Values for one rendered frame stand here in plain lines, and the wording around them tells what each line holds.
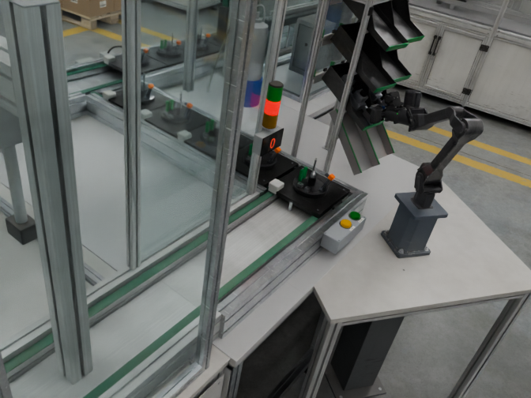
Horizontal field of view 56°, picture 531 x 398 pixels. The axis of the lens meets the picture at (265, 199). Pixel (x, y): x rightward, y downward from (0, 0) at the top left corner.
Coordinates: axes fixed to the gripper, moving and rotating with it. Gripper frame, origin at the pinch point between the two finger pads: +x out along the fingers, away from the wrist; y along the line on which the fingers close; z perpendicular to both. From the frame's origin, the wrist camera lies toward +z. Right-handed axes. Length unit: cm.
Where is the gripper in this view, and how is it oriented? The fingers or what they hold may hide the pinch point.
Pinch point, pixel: (377, 110)
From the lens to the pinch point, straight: 205.2
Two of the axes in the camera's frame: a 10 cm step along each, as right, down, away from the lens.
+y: -7.7, 2.4, -5.9
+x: -6.4, -3.2, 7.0
